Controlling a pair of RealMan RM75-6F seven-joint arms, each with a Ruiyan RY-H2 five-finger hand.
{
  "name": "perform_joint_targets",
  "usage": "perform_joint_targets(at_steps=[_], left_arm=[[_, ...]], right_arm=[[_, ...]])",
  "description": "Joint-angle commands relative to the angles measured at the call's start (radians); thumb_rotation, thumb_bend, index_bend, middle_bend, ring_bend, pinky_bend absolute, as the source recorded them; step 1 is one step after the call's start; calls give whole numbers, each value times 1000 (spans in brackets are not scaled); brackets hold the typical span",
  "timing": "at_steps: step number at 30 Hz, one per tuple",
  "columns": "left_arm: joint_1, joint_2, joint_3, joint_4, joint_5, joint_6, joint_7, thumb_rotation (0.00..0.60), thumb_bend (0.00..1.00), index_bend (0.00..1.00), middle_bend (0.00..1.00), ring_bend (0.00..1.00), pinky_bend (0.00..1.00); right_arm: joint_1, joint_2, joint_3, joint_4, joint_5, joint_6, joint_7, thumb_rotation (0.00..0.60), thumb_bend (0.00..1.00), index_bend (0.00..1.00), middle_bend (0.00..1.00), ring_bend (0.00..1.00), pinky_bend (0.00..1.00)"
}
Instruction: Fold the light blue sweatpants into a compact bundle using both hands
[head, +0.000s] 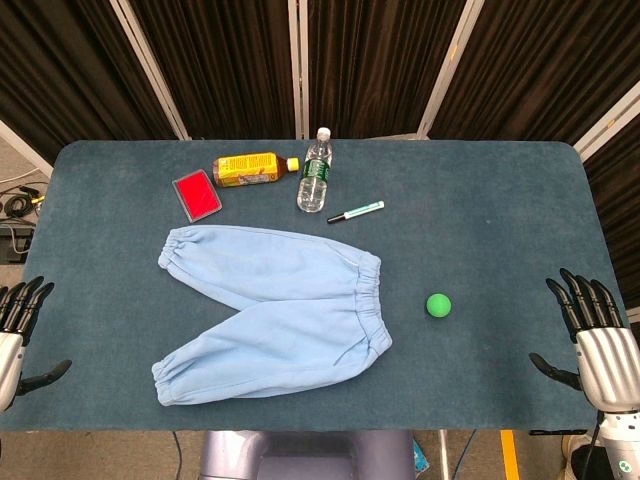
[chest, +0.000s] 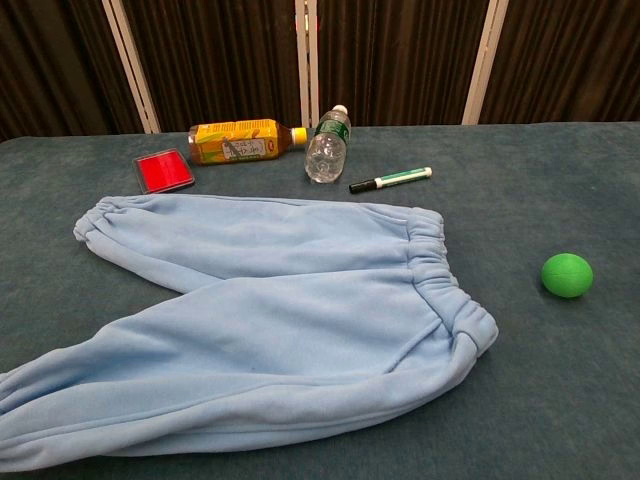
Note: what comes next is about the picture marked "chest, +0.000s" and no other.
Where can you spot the yellow label tea bottle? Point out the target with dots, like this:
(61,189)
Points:
(235,142)

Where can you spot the clear plastic water bottle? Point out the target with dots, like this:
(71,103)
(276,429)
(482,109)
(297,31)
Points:
(326,150)

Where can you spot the black curtain screen panel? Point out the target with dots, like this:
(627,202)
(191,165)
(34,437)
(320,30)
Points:
(215,60)
(400,60)
(50,60)
(565,60)

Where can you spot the green white marker pen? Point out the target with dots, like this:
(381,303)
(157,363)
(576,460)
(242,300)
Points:
(395,178)

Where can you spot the light blue pants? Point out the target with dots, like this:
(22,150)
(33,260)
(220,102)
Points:
(300,310)

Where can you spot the teal felt table cover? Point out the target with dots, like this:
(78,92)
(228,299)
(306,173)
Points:
(500,400)

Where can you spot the green ball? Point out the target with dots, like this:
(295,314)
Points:
(567,275)

